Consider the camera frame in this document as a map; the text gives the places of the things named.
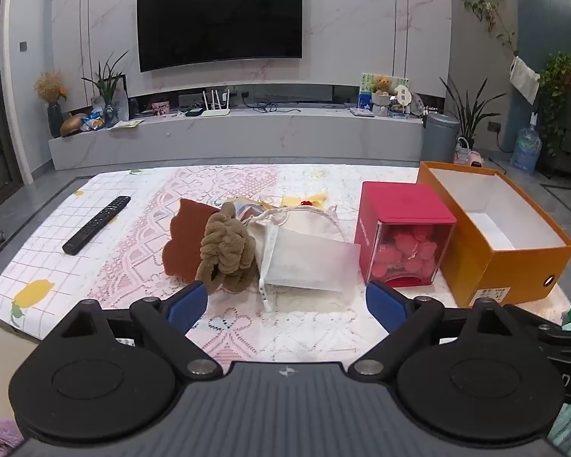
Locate green ivy plant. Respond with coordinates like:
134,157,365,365
537,52,571,154

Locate blue snack bag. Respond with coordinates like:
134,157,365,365
81,111,108,132

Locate green picture card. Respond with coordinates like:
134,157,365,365
360,72,410,111

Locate woven pastel basket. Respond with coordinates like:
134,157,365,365
454,136,472,166

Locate white router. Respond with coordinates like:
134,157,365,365
201,88,232,118

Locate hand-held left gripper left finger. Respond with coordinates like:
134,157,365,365
38,280,223,382

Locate hanging vine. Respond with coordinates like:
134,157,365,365
461,0,520,54

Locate white round hand fan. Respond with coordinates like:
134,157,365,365
394,86,413,118

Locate red box of pink discs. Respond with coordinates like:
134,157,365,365
354,180,458,289

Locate brown leaf-shaped plush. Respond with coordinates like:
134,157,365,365
159,198,220,280

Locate white hanging cloth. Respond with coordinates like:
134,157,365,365
507,55,541,106

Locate dried flowers in dark vase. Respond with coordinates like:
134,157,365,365
33,71,68,137

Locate black remote control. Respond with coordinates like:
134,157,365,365
62,195,132,256

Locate snack wrapper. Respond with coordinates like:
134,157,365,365
231,201,268,222

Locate white drawstring bag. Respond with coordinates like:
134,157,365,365
244,206,362,313

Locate grey trash bin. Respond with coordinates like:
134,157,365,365
423,111,462,163

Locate blue water jug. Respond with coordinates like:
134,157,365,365
510,112,544,175

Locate brown chunky yarn plush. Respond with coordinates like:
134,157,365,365
195,202,258,294

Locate white marble television console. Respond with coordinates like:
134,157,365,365
48,106,427,171

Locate golden brown ornament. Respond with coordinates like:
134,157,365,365
60,113,89,138

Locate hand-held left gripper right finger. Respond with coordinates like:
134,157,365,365
348,280,538,382

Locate long-leaf potted plant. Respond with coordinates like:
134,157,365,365
439,76,494,152

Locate green plant in glass vase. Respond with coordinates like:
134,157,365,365
80,51,130,128

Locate yellow cloth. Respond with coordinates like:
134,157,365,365
280,192,330,211

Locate orange cardboard box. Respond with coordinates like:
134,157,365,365
417,161,571,308

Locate brown teddy bear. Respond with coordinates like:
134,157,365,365
370,75,394,118

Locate black wall television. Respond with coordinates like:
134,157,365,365
136,0,304,74

